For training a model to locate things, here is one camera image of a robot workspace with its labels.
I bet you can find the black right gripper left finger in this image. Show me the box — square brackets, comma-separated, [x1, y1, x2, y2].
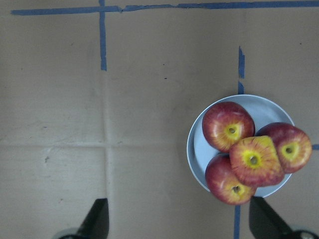
[56, 198, 110, 239]

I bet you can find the light blue plate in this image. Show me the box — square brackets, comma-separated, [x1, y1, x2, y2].
[186, 94, 295, 191]

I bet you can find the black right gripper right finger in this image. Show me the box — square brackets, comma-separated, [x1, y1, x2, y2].
[249, 197, 319, 239]

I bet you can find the red yellow apple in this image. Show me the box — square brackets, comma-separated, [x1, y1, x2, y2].
[229, 136, 285, 188]

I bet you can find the red apple on plate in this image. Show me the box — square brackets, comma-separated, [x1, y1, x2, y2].
[256, 122, 312, 174]
[205, 154, 257, 205]
[202, 102, 255, 153]

